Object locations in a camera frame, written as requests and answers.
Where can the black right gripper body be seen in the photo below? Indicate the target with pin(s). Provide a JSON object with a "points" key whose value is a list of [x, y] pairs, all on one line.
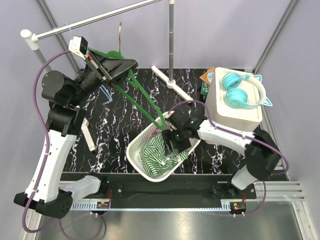
{"points": [[179, 140]]}

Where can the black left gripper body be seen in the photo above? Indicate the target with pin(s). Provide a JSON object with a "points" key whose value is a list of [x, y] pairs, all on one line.
{"points": [[96, 69]]}

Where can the pink tank top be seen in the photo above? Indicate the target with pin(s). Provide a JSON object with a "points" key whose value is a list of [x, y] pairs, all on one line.
{"points": [[154, 132]]}

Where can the green plastic hanger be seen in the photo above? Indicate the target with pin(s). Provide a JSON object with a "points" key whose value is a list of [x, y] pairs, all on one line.
{"points": [[136, 100]]}

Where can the light blue wire hanger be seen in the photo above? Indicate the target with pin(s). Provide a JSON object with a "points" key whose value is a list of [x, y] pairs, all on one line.
{"points": [[106, 92]]}

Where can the green striped tank top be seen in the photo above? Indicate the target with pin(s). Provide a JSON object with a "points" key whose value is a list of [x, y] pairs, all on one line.
{"points": [[158, 158]]}

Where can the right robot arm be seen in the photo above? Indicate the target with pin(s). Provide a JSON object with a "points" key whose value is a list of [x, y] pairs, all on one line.
{"points": [[258, 148]]}

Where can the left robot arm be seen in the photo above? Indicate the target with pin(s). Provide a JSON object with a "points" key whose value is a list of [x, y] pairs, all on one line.
{"points": [[64, 122]]}

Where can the black marble pattern mat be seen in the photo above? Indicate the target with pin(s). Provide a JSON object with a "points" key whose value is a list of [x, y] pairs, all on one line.
{"points": [[110, 153]]}

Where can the white storage bin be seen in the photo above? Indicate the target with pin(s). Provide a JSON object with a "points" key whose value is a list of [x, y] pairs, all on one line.
{"points": [[217, 108]]}

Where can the white perforated plastic basket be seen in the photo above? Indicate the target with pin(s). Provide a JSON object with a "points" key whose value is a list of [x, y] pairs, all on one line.
{"points": [[133, 152]]}

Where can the green circuit board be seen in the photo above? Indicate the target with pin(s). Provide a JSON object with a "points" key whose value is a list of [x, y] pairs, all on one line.
{"points": [[204, 88]]}

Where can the teal cat ear headphones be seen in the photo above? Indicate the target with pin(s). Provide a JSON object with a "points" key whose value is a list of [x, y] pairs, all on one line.
{"points": [[237, 97]]}

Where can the white metal clothes rack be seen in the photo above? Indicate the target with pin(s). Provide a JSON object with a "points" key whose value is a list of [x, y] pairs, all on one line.
{"points": [[32, 40]]}

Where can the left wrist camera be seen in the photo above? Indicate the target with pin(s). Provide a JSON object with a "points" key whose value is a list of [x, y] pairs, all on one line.
{"points": [[78, 45]]}

